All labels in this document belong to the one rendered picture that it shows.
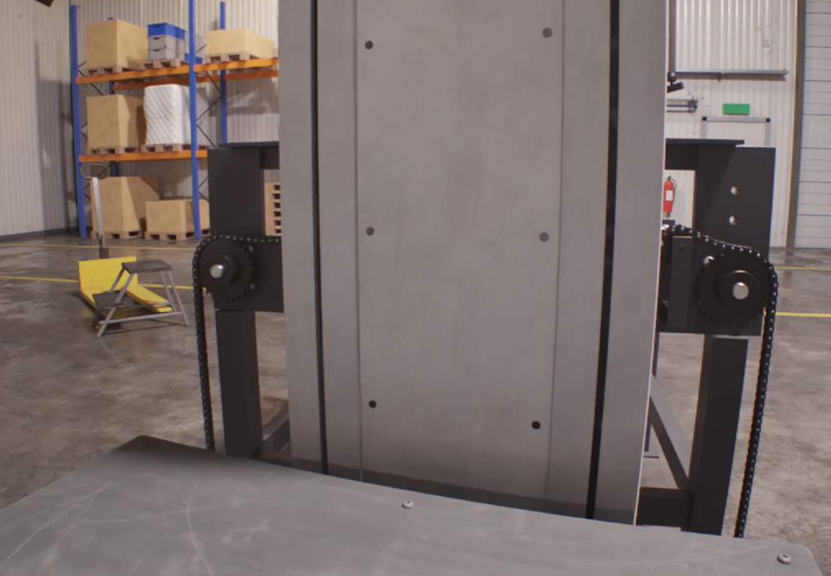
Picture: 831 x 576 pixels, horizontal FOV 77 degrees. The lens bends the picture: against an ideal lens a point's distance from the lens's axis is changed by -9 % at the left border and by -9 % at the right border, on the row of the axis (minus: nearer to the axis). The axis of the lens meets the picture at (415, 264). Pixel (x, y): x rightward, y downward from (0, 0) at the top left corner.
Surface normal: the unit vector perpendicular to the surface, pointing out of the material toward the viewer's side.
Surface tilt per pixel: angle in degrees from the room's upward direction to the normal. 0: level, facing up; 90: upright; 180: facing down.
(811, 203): 90
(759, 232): 90
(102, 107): 90
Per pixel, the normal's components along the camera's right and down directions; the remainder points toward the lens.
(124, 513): 0.00, -0.99
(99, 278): 0.65, 0.11
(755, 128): -0.22, 0.14
